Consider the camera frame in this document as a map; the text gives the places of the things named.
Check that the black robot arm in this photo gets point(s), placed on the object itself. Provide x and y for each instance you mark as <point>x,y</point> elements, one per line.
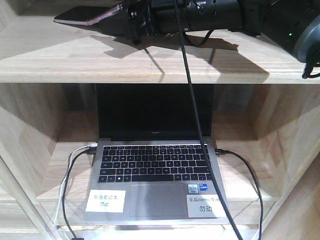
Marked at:
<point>293,25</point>

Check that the wooden open shelf unit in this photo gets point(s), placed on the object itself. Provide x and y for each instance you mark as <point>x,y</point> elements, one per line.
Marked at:
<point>265,113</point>

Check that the black foldable smartphone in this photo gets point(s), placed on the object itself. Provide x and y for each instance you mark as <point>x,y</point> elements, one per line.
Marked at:
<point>87,15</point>

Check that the silver laptop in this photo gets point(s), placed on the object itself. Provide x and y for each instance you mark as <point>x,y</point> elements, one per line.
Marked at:
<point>155,160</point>

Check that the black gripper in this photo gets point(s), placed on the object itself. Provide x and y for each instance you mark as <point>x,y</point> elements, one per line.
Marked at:
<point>152,18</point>

